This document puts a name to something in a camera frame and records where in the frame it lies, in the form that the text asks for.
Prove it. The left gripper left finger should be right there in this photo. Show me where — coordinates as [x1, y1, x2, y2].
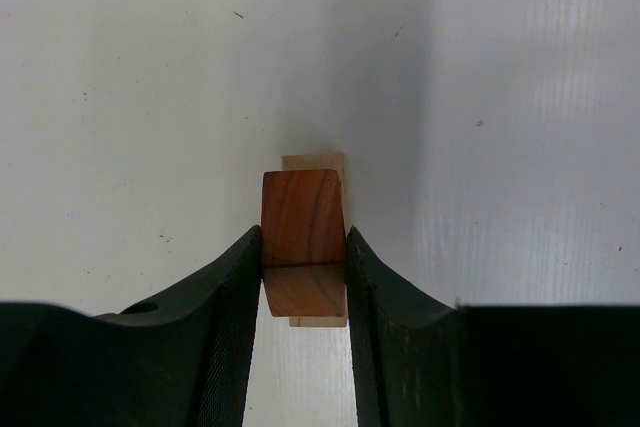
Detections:
[1, 227, 261, 426]

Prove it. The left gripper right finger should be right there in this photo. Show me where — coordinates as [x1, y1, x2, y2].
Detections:
[346, 230, 639, 426]

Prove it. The brown triangular wood block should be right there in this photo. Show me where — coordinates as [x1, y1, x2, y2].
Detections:
[261, 169, 346, 318]

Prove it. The short rectangular wood block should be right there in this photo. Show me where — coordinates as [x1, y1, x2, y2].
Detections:
[281, 152, 350, 328]

